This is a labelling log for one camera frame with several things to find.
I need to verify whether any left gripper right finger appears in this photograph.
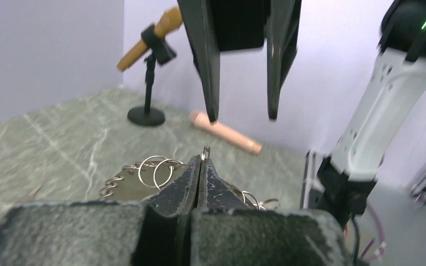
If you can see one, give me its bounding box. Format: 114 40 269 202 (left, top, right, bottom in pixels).
189 157 353 266

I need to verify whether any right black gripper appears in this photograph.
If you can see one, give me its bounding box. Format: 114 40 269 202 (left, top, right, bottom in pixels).
177 0 302 122

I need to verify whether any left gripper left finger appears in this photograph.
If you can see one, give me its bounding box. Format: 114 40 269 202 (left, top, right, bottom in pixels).
0 156 201 265

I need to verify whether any round metal keyring disc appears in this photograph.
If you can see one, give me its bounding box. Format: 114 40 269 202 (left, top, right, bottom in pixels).
98 155 280 211

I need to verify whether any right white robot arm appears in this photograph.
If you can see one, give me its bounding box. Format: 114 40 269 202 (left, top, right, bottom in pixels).
178 1 426 227

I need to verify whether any gold microphone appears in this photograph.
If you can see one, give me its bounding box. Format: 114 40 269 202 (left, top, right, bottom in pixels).
116 6 183 72

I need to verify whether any black microphone stand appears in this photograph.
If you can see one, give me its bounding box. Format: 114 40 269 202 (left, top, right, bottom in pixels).
126 23 178 128

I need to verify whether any pink cylindrical object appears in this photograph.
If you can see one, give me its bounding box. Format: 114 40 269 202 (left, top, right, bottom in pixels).
189 111 262 155

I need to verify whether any aluminium frame rail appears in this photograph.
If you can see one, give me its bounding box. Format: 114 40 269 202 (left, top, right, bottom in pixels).
300 150 324 209

